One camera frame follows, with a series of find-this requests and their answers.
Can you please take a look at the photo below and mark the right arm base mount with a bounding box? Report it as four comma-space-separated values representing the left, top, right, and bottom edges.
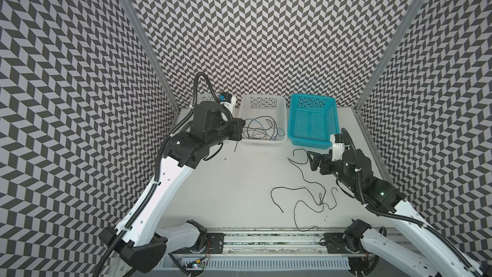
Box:
320, 233, 367, 255

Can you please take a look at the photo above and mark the left white plastic basket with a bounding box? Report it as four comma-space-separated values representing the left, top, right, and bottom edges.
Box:
187, 93, 233, 128

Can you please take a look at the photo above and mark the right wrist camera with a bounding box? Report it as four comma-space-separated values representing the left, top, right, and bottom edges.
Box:
330, 133, 347, 162

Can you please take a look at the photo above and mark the middle white plastic basket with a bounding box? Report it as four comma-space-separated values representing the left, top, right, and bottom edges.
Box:
238, 94, 288, 147

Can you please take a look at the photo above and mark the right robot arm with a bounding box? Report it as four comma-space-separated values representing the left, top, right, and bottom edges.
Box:
307, 128, 491, 276

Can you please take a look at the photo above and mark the teal plastic basket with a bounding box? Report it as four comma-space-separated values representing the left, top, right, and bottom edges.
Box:
288, 94, 340, 150

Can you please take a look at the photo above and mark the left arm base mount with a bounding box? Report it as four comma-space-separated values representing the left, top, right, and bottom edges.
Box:
189, 233, 225, 254

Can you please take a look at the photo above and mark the small circuit board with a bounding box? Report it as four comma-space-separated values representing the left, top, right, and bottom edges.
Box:
185, 260, 205, 270

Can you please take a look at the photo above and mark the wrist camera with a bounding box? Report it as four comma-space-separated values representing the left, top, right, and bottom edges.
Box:
330, 133, 347, 162
219, 92, 237, 114

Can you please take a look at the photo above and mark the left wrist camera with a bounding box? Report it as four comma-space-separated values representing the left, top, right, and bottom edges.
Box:
219, 92, 237, 114

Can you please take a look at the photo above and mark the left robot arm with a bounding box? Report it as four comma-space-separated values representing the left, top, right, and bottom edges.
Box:
92, 72, 245, 276

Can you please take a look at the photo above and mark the white plastic basket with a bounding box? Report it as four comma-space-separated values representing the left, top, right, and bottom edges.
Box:
187, 93, 233, 128
238, 94, 288, 147

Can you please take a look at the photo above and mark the long black wire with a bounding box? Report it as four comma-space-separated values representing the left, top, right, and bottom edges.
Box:
245, 115, 279, 142

